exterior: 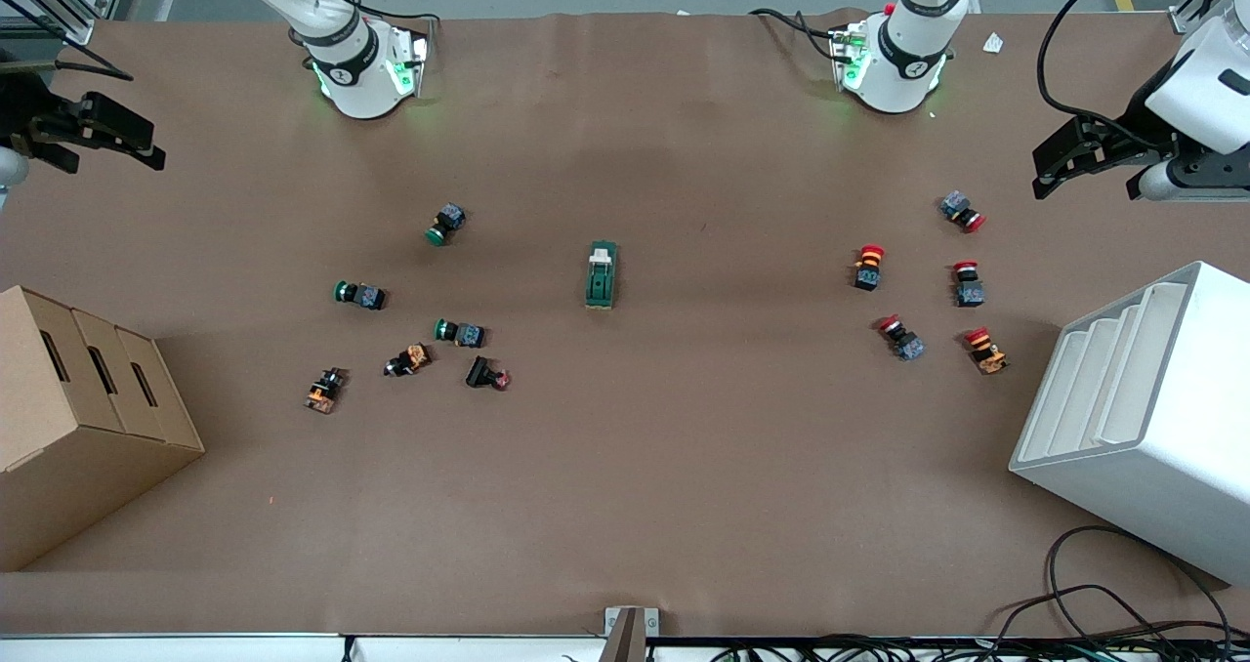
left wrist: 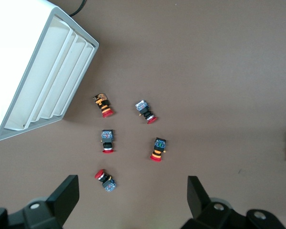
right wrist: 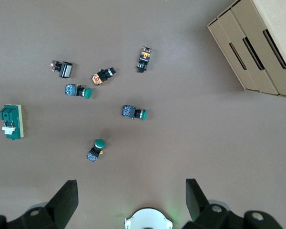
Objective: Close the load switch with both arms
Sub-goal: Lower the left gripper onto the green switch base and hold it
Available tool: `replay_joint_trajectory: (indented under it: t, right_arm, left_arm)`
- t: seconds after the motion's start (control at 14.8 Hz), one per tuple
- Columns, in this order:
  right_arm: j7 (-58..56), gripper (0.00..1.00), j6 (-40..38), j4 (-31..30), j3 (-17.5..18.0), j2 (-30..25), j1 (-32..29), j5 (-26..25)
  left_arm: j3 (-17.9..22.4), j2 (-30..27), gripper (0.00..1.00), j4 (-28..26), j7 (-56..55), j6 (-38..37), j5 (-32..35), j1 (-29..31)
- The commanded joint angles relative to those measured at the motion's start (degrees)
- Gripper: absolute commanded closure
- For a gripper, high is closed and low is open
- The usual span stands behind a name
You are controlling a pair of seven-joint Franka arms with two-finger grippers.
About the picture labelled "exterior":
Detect black cable bundle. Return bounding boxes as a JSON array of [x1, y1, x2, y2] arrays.
[[708, 634, 1250, 662]]

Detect brown cardboard box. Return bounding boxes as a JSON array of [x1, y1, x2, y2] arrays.
[[0, 285, 206, 573]]

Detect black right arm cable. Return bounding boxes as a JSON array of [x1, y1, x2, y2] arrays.
[[0, 0, 135, 83]]

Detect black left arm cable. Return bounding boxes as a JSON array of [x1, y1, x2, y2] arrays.
[[1036, 0, 1173, 151]]

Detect red push button grey base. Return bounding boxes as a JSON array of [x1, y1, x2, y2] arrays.
[[876, 314, 927, 362], [939, 190, 987, 233]]

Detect brown paper table mat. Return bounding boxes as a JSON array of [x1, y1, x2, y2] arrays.
[[0, 10, 1250, 639]]

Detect white stepped rack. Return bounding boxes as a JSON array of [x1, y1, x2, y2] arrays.
[[1009, 261, 1250, 588]]

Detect grey base connector plate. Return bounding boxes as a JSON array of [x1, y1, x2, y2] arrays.
[[828, 21, 871, 94], [388, 29, 432, 100]]

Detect white table edge rail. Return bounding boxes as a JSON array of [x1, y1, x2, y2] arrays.
[[0, 632, 1250, 662]]

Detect black switch with red tip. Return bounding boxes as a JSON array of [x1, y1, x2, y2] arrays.
[[465, 355, 512, 392]]

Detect black left base cable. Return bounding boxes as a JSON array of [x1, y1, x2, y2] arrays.
[[748, 6, 843, 63]]

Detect grey left base connector plate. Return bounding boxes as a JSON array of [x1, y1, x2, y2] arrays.
[[828, 21, 871, 94]]

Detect black looped floor cable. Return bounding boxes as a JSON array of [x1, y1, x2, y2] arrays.
[[1046, 525, 1233, 641]]

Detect black push button orange base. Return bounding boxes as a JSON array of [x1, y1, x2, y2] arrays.
[[304, 367, 348, 415], [384, 344, 433, 378]]

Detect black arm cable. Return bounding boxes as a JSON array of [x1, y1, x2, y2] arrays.
[[1036, 0, 1173, 151], [0, 0, 135, 83]]

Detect grey metal bracket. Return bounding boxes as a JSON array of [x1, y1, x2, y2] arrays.
[[598, 606, 660, 662]]

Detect grey right base connector plate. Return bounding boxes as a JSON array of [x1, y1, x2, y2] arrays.
[[388, 29, 432, 100]]

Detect green load switch white lever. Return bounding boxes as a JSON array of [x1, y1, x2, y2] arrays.
[[585, 241, 620, 310]]

